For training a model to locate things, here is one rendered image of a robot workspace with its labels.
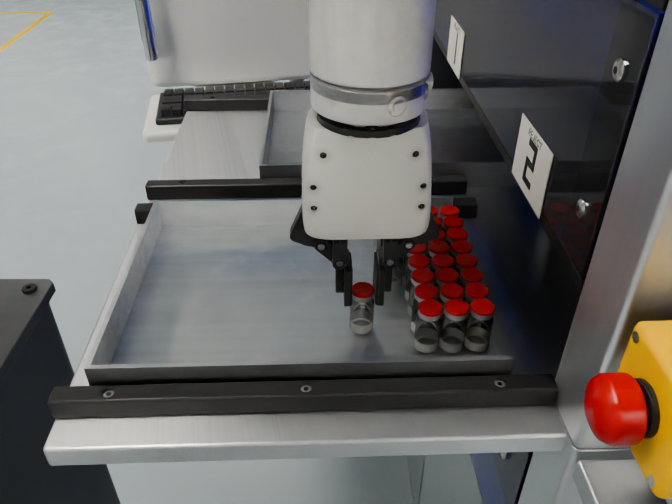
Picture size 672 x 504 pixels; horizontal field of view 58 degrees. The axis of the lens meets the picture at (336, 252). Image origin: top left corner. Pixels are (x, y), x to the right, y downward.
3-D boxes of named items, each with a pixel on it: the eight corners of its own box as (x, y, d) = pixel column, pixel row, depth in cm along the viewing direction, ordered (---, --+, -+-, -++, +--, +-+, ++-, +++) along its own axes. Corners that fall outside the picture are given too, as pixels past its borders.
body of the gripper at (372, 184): (431, 79, 47) (419, 204, 53) (298, 80, 47) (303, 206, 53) (449, 118, 41) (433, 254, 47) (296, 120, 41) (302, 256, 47)
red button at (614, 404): (632, 403, 37) (652, 356, 35) (663, 459, 34) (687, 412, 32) (570, 405, 37) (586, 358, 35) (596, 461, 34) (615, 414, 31)
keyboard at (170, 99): (353, 86, 129) (354, 75, 128) (367, 112, 118) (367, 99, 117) (160, 98, 124) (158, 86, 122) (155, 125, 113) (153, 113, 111)
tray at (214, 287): (449, 221, 72) (453, 195, 70) (506, 389, 51) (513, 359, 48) (159, 226, 71) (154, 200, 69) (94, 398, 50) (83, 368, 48)
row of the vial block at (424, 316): (413, 239, 68) (416, 204, 66) (440, 354, 54) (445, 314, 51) (393, 240, 68) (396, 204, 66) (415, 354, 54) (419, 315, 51)
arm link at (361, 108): (426, 50, 46) (423, 88, 48) (309, 51, 46) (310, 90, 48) (446, 90, 39) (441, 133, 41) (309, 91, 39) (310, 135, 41)
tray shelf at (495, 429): (470, 107, 105) (472, 97, 104) (660, 447, 48) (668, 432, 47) (191, 111, 104) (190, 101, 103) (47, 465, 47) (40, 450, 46)
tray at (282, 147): (478, 108, 100) (481, 87, 98) (524, 185, 79) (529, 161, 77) (271, 111, 99) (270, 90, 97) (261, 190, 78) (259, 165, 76)
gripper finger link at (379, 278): (412, 222, 52) (407, 284, 56) (375, 223, 52) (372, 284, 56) (417, 243, 49) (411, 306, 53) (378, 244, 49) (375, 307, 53)
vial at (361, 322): (372, 319, 57) (374, 283, 55) (373, 335, 56) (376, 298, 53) (348, 319, 57) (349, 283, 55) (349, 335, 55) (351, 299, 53)
